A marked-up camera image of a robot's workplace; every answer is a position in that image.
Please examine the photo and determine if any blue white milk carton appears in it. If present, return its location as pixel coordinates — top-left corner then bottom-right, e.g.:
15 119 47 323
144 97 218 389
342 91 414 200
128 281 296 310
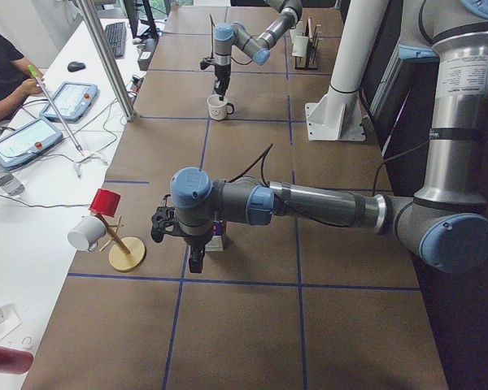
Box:
205 220 226 252

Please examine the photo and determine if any dark red bottle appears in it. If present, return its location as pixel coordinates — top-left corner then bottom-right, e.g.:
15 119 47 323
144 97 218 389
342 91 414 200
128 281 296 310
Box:
0 346 33 375

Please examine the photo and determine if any black keyboard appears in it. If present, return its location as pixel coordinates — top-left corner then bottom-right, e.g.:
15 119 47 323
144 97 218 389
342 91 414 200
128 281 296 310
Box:
104 22 126 59

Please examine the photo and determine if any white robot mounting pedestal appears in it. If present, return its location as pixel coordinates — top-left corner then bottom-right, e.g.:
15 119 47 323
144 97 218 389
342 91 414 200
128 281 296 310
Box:
305 0 389 141

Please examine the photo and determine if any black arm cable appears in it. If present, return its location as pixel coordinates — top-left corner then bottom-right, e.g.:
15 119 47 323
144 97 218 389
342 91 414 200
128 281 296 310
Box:
227 142 275 184

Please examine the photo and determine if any blue tape line right lengthwise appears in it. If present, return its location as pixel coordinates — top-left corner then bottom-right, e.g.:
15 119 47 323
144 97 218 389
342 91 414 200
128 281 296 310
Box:
285 36 309 390

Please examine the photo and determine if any red cup on stand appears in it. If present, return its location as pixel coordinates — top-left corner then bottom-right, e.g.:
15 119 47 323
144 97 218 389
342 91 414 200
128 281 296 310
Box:
89 188 120 217

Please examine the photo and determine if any white cup on rack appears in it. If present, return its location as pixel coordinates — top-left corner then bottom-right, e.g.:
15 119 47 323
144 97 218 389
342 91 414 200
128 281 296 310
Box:
292 36 310 58

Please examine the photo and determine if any black wire rack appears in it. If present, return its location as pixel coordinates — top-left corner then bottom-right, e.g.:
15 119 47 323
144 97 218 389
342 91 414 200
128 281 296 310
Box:
290 17 320 70

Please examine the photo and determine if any blue tape line lengthwise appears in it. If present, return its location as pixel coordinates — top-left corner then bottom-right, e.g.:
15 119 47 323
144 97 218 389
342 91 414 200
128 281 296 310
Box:
285 36 309 390
161 119 211 390

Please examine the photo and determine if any near teach pendant tablet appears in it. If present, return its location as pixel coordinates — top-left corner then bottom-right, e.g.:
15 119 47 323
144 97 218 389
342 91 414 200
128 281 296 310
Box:
0 118 63 170

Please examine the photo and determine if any aluminium frame post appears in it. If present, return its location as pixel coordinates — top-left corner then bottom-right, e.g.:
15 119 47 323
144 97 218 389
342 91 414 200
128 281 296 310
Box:
76 0 137 122

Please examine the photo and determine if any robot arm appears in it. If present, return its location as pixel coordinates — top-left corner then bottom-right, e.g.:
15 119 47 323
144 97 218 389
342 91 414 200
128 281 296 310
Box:
200 1 303 100
152 1 488 273

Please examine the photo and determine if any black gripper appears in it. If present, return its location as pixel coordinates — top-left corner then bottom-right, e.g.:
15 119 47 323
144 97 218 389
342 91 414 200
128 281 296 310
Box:
184 234 212 273
214 76 229 102

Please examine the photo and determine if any far teach pendant tablet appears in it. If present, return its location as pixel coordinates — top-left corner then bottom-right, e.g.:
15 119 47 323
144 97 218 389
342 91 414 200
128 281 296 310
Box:
50 81 98 123

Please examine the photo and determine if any black computer mouse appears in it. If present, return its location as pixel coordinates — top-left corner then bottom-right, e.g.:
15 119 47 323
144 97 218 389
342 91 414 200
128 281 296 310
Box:
67 61 86 72

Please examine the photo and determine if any white mug on stand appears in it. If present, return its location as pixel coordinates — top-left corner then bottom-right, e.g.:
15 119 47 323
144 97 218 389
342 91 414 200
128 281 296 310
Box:
68 215 107 252

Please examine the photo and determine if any slanted metal rod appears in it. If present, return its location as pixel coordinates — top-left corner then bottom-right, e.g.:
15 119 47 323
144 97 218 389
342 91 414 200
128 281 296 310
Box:
27 64 85 156

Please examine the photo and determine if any white smiley mug black handle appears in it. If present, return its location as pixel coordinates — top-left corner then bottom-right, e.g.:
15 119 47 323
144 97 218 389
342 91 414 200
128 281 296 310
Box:
207 94 235 121

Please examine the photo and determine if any blue tape line near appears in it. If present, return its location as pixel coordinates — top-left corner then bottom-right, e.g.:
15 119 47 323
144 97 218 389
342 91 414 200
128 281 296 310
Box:
67 272 421 292

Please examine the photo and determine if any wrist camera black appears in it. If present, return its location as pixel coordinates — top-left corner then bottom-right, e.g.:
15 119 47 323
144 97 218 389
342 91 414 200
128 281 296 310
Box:
199 57 215 71
150 194 181 243

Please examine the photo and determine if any teach pendant tablet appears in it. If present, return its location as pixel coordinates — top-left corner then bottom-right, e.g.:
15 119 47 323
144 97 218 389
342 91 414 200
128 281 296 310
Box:
0 118 63 170
50 81 98 123

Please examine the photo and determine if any seated person black shirt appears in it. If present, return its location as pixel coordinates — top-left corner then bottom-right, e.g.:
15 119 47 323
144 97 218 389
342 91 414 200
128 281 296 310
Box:
0 34 43 122

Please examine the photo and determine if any wooden mug tree stand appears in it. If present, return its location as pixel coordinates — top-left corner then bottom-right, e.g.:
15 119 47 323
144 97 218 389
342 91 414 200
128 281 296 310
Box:
92 213 146 272

